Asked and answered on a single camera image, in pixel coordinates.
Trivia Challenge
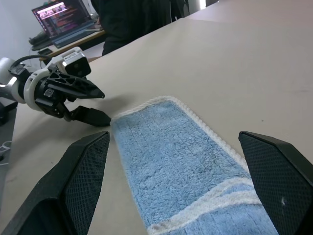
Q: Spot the person in black clothing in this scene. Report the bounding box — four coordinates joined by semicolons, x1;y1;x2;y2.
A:
90;0;189;56

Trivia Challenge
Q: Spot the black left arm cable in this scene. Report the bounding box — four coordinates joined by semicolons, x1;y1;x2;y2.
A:
11;55;53;71

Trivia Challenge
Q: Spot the light blue terry towel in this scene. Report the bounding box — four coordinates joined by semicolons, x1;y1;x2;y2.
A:
110;95;279;235

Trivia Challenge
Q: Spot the light wooden desk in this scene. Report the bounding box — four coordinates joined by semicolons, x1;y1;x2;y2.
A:
38;27;106;60

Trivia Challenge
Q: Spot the open laptop with lit screen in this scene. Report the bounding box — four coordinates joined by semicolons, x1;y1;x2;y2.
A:
31;0;95;48

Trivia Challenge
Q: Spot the dark flat device stack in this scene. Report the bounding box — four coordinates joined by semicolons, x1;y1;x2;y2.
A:
28;33;53;47

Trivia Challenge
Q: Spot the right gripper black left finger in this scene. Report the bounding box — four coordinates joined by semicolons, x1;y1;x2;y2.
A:
0;131;111;235

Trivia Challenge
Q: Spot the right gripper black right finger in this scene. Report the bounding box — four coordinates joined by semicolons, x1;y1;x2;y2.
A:
238;131;313;235

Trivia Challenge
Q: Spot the white floor cable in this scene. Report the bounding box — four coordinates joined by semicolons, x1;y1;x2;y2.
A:
0;141;12;167

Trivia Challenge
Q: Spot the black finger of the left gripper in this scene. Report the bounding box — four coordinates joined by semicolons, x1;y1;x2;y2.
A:
64;105;112;127
47;64;106;99

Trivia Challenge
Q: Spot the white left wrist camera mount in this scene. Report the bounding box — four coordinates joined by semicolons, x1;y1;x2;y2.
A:
23;47;92;111

